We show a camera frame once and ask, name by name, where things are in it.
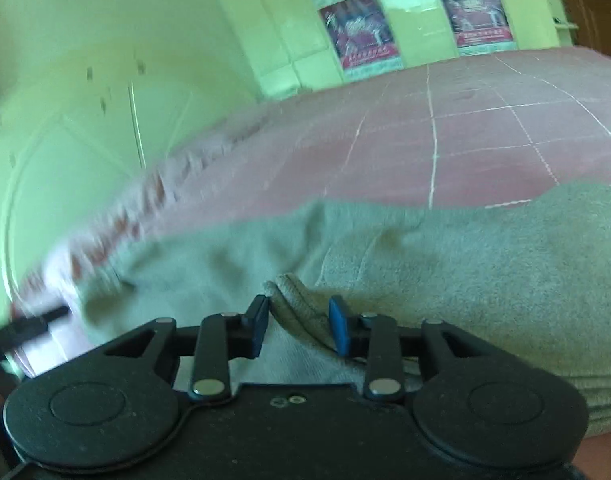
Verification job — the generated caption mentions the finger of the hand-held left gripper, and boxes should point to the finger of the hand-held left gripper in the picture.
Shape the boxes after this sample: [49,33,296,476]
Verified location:
[9,306,70,331]

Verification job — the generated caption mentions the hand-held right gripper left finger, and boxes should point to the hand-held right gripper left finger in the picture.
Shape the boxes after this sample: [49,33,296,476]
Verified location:
[102,294,272,405]

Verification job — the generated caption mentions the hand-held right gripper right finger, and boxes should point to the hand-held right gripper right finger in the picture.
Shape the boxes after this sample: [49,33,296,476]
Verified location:
[328,295,491,404]

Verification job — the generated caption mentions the grey pants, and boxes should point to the grey pants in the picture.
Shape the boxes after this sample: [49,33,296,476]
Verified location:
[78,180,611,439]

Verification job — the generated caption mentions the pink striped pillow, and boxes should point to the pink striped pillow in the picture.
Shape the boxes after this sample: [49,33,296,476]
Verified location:
[15,102,271,311]

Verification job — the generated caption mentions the white arched headboard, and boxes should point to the white arched headboard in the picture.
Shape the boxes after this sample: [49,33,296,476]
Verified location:
[0,40,266,336]

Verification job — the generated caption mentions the white glossy wardrobe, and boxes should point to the white glossy wardrobe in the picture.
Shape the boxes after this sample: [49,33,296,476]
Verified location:
[200,0,579,102]

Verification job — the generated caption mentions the white corner shelf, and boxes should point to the white corner shelf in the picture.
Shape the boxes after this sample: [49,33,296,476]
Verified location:
[551,12,580,47]

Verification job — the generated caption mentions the red calendar wall poster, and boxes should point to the red calendar wall poster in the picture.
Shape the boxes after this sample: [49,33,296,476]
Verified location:
[318,0,405,80]
[432,0,517,57]

